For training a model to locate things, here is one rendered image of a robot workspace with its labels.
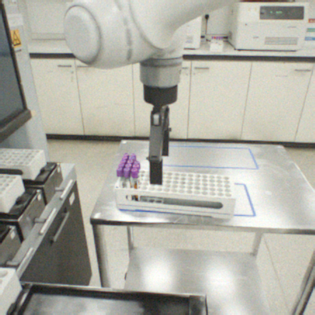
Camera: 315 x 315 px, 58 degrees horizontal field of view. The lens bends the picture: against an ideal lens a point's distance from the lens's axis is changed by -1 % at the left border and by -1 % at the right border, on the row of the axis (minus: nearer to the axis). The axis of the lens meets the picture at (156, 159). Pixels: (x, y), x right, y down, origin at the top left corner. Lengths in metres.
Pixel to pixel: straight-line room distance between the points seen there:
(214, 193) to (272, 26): 2.11
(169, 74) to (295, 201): 0.49
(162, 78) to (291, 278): 1.42
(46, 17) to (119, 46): 3.10
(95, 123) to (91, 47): 2.51
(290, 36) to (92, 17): 2.42
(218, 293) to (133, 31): 1.06
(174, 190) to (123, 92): 2.08
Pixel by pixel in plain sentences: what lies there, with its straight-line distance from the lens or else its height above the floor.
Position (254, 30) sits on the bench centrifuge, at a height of 1.06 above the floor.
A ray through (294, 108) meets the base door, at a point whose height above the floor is 0.42.
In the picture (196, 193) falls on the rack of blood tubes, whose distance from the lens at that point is 0.72.
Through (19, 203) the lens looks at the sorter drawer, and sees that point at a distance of 0.86.
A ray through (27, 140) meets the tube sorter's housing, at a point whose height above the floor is 0.88.
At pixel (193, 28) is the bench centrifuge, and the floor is 1.07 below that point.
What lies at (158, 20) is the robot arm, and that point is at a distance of 0.42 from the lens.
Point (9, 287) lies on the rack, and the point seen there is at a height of 0.85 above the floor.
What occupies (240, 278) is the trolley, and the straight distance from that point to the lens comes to 1.34.
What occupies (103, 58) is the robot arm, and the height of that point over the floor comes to 1.22.
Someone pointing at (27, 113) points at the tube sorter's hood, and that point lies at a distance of 0.97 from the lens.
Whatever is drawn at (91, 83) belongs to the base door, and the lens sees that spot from 2.78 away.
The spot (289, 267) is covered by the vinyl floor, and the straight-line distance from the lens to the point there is 1.84.
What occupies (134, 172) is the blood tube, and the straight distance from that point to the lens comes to 0.69.
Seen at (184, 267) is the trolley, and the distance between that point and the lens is 1.33.
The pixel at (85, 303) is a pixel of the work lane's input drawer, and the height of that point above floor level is 0.80.
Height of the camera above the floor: 1.30
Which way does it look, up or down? 30 degrees down
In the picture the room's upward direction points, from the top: straight up
